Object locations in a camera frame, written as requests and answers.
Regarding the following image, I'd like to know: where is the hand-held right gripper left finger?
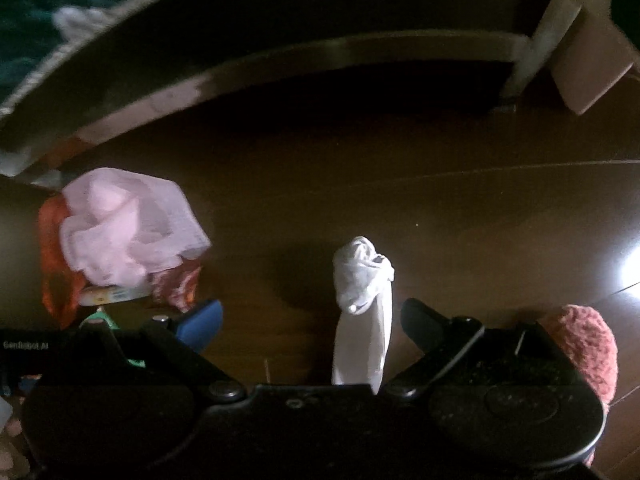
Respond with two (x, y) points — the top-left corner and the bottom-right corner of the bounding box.
(140, 299), (248, 403)

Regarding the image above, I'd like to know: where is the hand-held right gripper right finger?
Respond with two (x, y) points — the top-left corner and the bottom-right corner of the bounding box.
(382, 297), (486, 401)

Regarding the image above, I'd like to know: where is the white tissue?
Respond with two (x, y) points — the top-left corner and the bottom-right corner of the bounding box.
(331, 235), (396, 395)

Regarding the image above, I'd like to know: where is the yellow white tube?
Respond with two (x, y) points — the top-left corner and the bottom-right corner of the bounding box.
(77, 284), (152, 307)

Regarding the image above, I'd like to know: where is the red mesh bag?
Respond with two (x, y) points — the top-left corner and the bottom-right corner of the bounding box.
(37, 192), (85, 330)

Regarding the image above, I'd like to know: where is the pink plastic bag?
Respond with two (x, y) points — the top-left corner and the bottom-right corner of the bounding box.
(59, 167), (213, 285)

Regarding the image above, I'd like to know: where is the pink textured sponge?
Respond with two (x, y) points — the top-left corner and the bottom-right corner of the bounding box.
(542, 304), (619, 413)

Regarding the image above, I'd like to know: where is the cardboard box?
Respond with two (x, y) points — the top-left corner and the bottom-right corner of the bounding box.
(0, 0), (640, 161)

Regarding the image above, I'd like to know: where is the red patterned wrapper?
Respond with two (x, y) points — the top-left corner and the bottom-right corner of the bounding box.
(150, 262), (204, 312)

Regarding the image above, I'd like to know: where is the green wrapper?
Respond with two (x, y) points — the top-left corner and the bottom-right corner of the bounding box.
(80, 310), (148, 368)

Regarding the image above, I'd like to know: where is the white cloth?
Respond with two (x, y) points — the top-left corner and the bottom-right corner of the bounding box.
(52, 6), (120, 45)

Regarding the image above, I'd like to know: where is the teal fuzzy blanket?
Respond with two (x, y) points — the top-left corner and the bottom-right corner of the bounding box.
(0, 0), (201, 106)

